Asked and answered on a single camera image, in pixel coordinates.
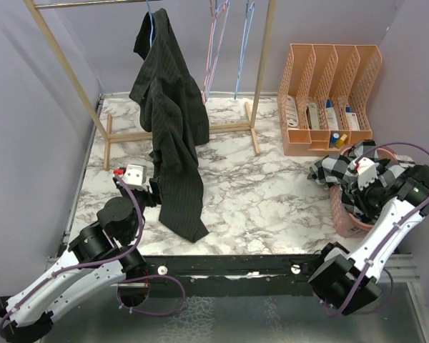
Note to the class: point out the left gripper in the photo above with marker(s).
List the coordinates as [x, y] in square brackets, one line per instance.
[155, 197]

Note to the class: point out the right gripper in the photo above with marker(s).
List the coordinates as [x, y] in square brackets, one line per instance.
[361, 199]

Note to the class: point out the grey plaid shirt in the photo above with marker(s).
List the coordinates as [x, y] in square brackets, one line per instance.
[334, 169]

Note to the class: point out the black pinstripe shirt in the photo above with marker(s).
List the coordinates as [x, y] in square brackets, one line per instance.
[171, 109]

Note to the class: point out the pink wire hanger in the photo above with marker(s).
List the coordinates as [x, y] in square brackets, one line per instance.
[208, 70]

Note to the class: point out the blue hanger of black shirt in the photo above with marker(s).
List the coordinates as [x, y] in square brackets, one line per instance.
[151, 24]

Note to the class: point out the blue wire hanger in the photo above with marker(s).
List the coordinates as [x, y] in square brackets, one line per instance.
[223, 9]
[249, 14]

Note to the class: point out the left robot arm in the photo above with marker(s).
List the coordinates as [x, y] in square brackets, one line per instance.
[104, 253]

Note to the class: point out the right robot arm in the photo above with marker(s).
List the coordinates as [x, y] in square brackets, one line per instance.
[347, 280]

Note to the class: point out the pink laundry basket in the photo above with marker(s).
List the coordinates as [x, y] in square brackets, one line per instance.
[346, 225]

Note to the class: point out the yellow stamp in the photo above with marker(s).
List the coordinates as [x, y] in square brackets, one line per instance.
[341, 141]

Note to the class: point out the blue stamp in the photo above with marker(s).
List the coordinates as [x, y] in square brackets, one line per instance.
[333, 138]

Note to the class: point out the orange file organizer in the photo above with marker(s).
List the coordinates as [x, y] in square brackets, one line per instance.
[324, 91]

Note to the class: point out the wooden clothes rack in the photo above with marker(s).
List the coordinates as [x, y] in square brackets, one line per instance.
[106, 130]

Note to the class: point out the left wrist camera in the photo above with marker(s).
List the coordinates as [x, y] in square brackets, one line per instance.
[133, 175]

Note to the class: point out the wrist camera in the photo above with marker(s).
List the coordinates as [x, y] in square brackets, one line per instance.
[133, 175]
[365, 170]

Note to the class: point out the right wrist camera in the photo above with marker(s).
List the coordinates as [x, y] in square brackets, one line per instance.
[365, 170]

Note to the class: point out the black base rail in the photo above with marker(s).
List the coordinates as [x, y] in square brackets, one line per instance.
[240, 275]

